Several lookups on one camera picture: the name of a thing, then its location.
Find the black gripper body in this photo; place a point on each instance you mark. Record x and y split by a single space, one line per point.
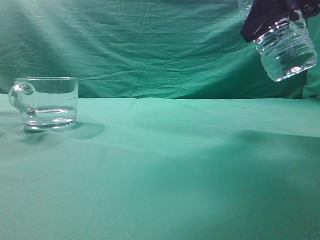
300 5

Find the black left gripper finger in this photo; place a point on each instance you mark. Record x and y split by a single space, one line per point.
259 19

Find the clear plastic water bottle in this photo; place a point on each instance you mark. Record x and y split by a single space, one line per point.
286 49

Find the green backdrop cloth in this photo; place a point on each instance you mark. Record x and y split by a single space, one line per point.
172 49

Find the green table cloth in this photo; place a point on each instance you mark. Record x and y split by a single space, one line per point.
162 169

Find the clear glass mug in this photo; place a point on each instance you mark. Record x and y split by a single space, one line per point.
45 103

